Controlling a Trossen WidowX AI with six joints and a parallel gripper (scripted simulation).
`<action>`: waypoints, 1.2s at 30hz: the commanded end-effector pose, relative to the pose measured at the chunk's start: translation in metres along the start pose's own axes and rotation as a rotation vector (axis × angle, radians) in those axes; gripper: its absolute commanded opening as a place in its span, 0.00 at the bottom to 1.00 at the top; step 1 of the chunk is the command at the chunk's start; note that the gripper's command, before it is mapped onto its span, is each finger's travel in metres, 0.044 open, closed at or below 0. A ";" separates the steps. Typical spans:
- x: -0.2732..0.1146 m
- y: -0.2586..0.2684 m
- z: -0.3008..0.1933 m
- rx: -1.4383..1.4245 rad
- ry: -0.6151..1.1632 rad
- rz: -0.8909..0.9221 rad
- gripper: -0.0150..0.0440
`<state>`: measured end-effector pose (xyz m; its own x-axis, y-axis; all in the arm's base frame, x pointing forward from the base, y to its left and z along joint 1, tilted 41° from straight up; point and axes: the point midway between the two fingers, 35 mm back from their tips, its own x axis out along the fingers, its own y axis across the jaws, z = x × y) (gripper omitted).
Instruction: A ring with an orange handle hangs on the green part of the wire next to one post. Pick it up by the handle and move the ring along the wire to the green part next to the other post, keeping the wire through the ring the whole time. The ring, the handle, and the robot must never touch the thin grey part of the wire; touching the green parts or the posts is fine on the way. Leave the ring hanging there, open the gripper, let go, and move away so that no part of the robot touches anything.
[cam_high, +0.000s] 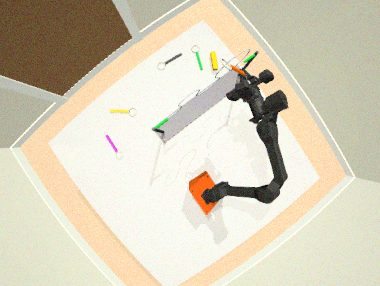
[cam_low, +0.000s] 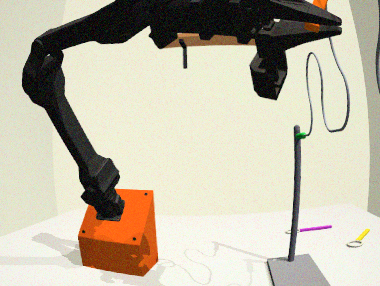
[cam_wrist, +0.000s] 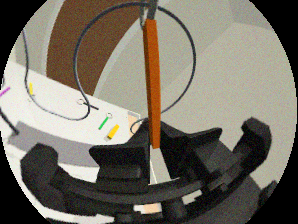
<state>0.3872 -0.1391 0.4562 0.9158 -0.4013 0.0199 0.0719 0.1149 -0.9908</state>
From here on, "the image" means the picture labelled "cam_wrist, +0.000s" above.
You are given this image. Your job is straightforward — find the orange handle with grey loop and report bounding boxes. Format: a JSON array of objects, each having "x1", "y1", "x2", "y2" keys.
[{"x1": 138, "y1": 0, "x2": 161, "y2": 149}]

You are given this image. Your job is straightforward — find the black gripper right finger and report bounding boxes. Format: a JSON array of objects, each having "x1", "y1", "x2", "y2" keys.
[{"x1": 160, "y1": 120, "x2": 222, "y2": 180}]

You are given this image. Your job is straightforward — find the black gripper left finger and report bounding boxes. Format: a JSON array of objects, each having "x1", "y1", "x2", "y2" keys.
[{"x1": 89, "y1": 119, "x2": 150, "y2": 184}]

